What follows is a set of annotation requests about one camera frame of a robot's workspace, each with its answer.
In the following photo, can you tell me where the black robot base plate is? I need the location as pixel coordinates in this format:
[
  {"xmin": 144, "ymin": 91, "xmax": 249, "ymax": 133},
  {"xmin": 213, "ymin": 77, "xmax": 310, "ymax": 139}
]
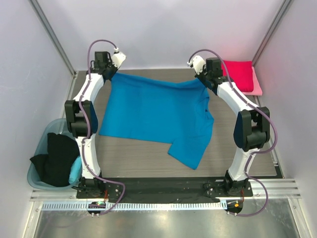
[{"xmin": 76, "ymin": 177, "xmax": 253, "ymax": 203}]

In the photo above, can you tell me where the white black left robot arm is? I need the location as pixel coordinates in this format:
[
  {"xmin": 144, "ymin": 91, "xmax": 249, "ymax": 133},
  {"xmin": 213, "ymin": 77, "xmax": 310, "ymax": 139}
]
[{"xmin": 64, "ymin": 49, "xmax": 126, "ymax": 198}]

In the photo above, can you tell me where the white slotted cable duct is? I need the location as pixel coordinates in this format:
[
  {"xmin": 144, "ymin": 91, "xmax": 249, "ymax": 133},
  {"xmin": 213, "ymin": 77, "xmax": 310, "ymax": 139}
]
[{"xmin": 42, "ymin": 200, "xmax": 227, "ymax": 212}]

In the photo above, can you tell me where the folded pink t shirt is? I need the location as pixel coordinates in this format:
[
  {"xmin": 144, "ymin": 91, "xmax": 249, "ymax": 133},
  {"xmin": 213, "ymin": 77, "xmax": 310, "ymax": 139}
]
[{"xmin": 242, "ymin": 66, "xmax": 263, "ymax": 96}]

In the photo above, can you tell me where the aluminium frame post right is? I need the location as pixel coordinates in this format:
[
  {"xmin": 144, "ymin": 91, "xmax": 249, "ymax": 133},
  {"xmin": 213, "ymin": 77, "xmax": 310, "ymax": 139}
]
[{"xmin": 252, "ymin": 0, "xmax": 294, "ymax": 66}]

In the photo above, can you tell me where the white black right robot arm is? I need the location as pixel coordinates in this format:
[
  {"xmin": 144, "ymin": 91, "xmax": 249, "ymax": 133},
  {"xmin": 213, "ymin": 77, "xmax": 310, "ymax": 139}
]
[{"xmin": 191, "ymin": 56, "xmax": 270, "ymax": 197}]

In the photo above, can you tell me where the teal plastic bin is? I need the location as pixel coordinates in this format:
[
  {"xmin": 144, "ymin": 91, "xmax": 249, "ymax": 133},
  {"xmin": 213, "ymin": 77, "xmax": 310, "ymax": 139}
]
[{"xmin": 27, "ymin": 118, "xmax": 79, "ymax": 190}]

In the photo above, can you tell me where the folded red t shirt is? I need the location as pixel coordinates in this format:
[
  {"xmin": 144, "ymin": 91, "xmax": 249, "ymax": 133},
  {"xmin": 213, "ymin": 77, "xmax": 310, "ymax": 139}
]
[{"xmin": 224, "ymin": 60, "xmax": 254, "ymax": 92}]

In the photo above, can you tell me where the black t shirt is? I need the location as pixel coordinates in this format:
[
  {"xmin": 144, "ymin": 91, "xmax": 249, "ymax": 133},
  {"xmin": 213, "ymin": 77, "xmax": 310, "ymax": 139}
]
[{"xmin": 30, "ymin": 133, "xmax": 80, "ymax": 187}]

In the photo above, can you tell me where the aluminium frame post left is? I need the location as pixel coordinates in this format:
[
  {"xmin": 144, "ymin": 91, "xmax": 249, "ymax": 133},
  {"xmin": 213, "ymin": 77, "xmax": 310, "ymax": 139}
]
[{"xmin": 28, "ymin": 0, "xmax": 77, "ymax": 79}]

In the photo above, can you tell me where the aluminium frame post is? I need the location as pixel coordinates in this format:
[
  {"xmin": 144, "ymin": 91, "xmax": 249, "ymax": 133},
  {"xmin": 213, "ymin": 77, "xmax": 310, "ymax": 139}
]
[
  {"xmin": 252, "ymin": 0, "xmax": 294, "ymax": 66},
  {"xmin": 28, "ymin": 0, "xmax": 77, "ymax": 79}
]

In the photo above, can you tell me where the light blue t shirt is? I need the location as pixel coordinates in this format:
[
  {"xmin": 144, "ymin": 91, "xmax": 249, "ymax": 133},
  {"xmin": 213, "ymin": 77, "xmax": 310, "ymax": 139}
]
[{"xmin": 68, "ymin": 156, "xmax": 82, "ymax": 184}]

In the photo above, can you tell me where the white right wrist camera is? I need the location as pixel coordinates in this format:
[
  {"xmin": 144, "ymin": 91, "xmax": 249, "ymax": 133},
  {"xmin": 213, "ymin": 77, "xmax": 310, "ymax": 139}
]
[{"xmin": 187, "ymin": 56, "xmax": 206, "ymax": 74}]

